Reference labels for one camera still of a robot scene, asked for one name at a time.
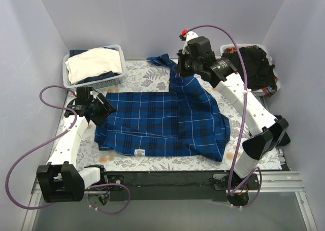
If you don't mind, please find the blue plaid long sleeve shirt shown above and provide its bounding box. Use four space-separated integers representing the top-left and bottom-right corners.
94 54 231 162

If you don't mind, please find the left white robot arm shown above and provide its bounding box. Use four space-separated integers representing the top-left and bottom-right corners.
37 87 116 203

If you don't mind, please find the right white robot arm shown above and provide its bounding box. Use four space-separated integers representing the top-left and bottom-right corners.
177 31 289 189

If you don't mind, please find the left white plastic basket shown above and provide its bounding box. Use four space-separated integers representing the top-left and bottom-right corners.
62 45 126 89

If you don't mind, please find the white plastic basket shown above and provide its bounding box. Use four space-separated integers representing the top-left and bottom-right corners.
219 43 281 97
62 45 126 89

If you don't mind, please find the folded white shirt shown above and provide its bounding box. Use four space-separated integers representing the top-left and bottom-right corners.
66 47 123 84

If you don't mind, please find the floral patterned table mat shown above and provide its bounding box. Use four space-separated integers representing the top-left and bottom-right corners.
52 58 284 171

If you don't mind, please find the black crumpled shirt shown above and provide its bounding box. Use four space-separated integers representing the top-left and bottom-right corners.
219 47 277 89

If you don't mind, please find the right white plastic basket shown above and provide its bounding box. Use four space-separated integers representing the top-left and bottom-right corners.
219 43 281 97

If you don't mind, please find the folded black shirt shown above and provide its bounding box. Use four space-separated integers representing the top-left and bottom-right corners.
277 133 291 147

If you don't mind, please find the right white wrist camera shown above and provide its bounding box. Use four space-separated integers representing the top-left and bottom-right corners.
180 29 199 54

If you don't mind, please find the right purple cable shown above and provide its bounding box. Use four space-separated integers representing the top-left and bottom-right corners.
189 25 262 209

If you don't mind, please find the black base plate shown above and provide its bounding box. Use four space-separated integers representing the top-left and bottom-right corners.
83 170 261 202

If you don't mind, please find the aluminium frame rail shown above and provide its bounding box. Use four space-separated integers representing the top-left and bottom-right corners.
31 170 305 194

